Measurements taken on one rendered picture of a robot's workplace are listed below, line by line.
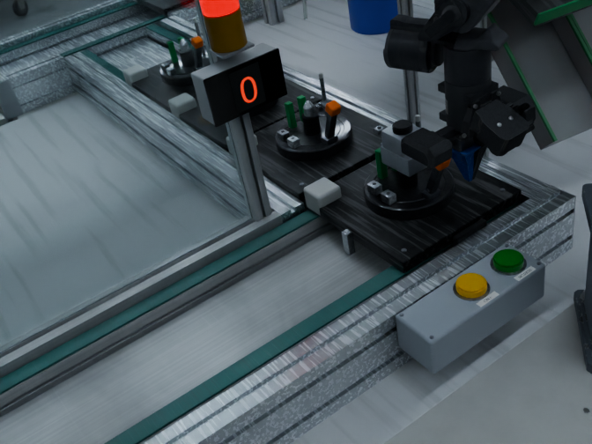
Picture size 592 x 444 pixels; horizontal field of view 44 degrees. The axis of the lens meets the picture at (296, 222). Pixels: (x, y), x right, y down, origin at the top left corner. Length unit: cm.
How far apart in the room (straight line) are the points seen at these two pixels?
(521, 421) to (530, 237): 29
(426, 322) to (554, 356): 19
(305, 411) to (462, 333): 22
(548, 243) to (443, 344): 29
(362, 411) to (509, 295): 25
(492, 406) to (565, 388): 10
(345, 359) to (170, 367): 25
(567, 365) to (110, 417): 60
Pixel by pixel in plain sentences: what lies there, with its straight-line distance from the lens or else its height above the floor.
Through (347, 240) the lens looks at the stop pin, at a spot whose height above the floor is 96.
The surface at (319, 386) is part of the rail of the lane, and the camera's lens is 94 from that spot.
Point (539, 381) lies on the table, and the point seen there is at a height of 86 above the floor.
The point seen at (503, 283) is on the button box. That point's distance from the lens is 100.
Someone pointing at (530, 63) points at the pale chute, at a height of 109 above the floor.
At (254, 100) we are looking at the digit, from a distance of 103.
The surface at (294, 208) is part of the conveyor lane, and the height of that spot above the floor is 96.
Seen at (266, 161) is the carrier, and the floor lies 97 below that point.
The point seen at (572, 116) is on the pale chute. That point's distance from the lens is 126.
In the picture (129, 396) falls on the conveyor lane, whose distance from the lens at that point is 102.
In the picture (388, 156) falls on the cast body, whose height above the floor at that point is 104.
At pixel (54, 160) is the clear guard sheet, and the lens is 99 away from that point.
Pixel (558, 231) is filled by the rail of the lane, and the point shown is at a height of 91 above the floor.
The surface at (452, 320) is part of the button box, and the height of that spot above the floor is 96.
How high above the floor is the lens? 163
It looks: 35 degrees down
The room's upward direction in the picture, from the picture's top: 12 degrees counter-clockwise
